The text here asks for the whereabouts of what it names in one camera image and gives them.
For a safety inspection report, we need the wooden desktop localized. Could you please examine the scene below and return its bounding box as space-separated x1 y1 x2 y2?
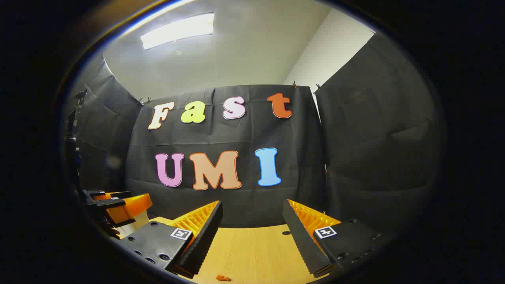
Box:
148 216 330 284

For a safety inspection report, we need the black backdrop cloth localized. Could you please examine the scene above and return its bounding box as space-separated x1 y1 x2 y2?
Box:
63 34 446 237

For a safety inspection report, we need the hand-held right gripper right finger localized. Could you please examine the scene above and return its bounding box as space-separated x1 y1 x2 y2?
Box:
282 199 395 276

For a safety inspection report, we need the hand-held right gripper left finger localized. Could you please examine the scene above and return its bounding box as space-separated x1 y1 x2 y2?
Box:
118 200 224 278

